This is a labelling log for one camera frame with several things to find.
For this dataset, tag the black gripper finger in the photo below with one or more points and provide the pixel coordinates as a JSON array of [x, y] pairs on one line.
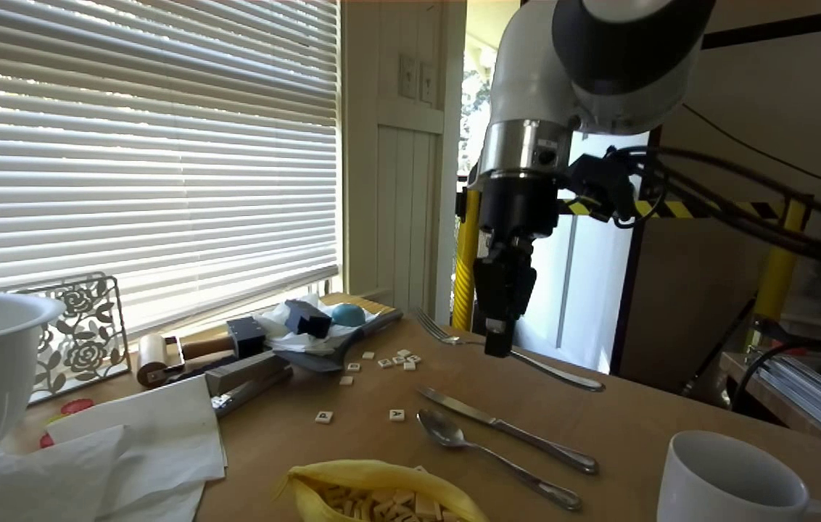
[[479, 292], [509, 301]]

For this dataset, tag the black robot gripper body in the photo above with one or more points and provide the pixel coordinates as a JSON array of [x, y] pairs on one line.
[[516, 207]]

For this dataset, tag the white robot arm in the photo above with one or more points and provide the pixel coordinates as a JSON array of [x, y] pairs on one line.
[[602, 59]]

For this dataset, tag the white letter tile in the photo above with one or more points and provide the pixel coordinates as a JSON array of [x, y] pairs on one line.
[[367, 356], [410, 363], [323, 417], [383, 363], [345, 381], [351, 368], [400, 356], [394, 412]]

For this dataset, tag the door sidelight window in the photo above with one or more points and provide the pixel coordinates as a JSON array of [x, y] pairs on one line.
[[479, 98]]

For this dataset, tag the silver metal table knife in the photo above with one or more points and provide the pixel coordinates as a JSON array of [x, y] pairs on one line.
[[506, 428]]

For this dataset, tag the teal round toy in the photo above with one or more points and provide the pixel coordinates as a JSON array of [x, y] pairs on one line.
[[345, 314]]

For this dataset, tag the silver metal spoon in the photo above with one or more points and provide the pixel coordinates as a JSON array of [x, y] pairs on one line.
[[442, 434]]

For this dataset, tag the grey plate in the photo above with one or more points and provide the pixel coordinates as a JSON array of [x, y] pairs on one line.
[[332, 347]]

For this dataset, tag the dark blue block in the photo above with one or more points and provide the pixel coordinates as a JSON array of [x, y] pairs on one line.
[[304, 318]]

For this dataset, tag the black yellow striped barrier bar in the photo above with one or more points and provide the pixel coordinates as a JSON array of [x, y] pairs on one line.
[[716, 209]]

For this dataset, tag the yellow plate with food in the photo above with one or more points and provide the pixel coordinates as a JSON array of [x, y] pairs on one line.
[[351, 479]]

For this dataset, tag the navy cube block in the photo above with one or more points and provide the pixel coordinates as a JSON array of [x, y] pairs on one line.
[[245, 334]]

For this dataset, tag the grey metal box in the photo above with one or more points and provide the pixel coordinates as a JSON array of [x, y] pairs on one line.
[[249, 378]]

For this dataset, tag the brown wooden block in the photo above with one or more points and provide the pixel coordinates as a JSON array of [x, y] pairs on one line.
[[207, 343]]

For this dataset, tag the white ceramic mug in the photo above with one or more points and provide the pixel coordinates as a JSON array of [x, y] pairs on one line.
[[709, 494]]

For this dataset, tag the dark wooden stick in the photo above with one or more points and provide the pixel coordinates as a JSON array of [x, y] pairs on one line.
[[177, 370]]

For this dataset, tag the small clear bottle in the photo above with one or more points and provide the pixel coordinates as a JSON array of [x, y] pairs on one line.
[[171, 350]]

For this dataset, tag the small white cylinder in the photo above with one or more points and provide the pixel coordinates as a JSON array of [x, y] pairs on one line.
[[152, 350]]

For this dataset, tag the white paper napkin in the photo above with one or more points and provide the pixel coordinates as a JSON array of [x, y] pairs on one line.
[[156, 436], [33, 482]]

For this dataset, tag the white window blind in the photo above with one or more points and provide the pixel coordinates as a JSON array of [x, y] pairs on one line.
[[136, 146]]

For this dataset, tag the floral metal napkin holder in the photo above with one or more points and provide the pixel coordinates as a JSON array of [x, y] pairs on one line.
[[80, 337]]

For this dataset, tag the red round lid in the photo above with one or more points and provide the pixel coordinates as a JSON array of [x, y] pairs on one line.
[[77, 407]]

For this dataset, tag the small red piece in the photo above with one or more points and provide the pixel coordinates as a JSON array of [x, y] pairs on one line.
[[43, 441]]

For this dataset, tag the yellow barrier post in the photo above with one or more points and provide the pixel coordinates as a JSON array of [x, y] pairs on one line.
[[780, 270], [464, 281]]

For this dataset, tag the white light switch plate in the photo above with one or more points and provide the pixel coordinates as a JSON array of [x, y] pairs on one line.
[[418, 80]]

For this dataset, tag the black frame beam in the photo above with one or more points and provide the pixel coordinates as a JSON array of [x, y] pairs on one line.
[[776, 30]]

